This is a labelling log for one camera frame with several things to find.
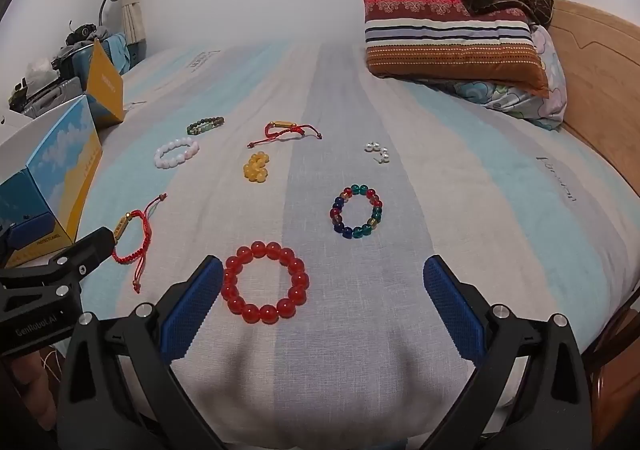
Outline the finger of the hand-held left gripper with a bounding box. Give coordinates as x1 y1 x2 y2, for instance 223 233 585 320
0 224 18 271
30 227 115 298

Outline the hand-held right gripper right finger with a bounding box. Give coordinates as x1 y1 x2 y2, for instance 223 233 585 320
422 254 596 450

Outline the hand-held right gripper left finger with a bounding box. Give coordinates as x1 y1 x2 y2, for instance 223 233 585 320
56 255 226 450

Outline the red string bracelet gold tube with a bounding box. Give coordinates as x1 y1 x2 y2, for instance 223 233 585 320
111 193 168 293
247 120 323 149

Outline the red bead bracelet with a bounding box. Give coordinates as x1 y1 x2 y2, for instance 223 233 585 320
221 241 311 325

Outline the blue yellow cardboard box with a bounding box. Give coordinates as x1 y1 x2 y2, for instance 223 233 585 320
0 37 126 265

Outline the multicolour bead bracelet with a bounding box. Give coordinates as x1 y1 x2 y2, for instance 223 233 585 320
330 184 385 239

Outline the person's left hand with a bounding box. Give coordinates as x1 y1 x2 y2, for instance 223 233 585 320
10 350 58 431

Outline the striped bed sheet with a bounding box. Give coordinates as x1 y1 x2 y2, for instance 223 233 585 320
47 40 628 450

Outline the grey suitcase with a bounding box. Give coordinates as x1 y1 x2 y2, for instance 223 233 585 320
9 77 84 119

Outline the white plastic bag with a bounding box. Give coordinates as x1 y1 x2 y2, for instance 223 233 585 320
25 58 57 86

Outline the teal suitcase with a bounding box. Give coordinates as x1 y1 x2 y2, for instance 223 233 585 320
60 32 129 76

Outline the black bag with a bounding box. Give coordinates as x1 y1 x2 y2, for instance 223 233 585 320
65 22 109 46

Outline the floral pillow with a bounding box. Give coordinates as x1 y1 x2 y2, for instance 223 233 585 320
440 24 568 131

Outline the wooden headboard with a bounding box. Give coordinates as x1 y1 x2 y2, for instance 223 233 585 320
542 0 640 381

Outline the striped pillow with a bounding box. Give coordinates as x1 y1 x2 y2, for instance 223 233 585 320
362 0 550 98

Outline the white bead bracelet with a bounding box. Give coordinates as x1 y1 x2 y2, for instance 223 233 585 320
154 137 200 171

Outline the yellow bead bracelet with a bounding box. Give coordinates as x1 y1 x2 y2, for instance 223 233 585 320
243 152 272 183

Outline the green bead bracelet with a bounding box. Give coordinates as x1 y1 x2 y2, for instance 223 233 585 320
186 116 225 135

